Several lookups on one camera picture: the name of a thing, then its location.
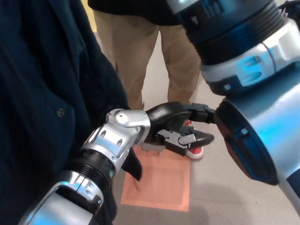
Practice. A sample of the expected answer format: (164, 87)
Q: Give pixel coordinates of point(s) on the robot left black hand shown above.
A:
(166, 114)

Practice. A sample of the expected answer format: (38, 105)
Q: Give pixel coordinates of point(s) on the orange rectangular floor marker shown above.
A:
(164, 187)

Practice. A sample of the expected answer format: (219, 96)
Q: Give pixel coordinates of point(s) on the robot left silver arm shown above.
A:
(105, 150)

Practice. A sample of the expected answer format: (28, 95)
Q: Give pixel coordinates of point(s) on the red and white sneaker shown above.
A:
(195, 151)

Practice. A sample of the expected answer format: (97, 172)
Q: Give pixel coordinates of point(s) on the yellow floor tape line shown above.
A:
(94, 22)

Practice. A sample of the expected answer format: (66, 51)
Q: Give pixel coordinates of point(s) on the robot right silver arm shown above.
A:
(257, 58)

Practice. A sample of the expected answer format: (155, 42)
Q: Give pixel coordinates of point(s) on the dark teal coat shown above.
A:
(35, 70)

